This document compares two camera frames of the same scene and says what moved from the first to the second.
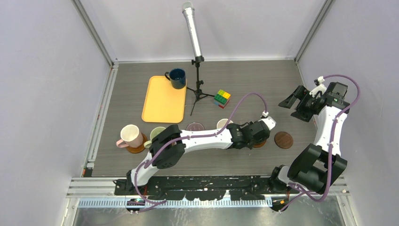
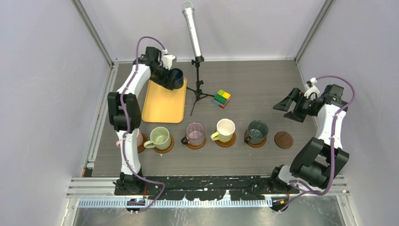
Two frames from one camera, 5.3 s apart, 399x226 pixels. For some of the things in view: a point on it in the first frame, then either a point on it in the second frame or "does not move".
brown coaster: [259, 145] does not move
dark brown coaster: [283, 140] does not move
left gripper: [250, 146] to [166, 83]
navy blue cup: [177, 76] does not move
